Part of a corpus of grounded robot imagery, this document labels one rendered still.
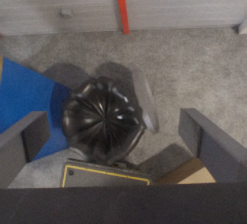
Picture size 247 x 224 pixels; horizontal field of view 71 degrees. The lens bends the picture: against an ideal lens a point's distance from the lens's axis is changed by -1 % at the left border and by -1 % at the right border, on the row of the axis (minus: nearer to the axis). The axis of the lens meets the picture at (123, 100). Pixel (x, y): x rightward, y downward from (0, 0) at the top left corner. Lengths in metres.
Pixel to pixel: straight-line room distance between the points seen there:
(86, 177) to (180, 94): 1.10
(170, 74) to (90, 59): 0.82
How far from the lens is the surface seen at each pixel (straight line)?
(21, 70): 1.16
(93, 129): 1.18
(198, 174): 1.49
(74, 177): 1.51
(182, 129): 0.16
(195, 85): 1.79
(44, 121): 0.17
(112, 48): 1.85
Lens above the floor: 1.68
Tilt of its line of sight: 81 degrees down
